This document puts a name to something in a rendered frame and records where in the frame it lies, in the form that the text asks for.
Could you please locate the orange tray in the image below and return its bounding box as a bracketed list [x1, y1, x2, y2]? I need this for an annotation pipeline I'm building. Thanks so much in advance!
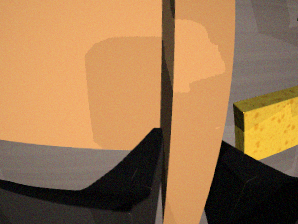
[0, 0, 235, 224]

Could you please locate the yellow sponge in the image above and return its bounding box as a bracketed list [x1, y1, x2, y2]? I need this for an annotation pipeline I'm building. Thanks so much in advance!
[233, 86, 298, 160]

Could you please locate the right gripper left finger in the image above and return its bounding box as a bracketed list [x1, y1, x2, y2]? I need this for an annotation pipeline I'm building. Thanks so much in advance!
[0, 128, 164, 224]

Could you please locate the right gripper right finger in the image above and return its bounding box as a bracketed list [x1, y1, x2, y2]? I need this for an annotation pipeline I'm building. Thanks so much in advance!
[204, 140, 298, 224]

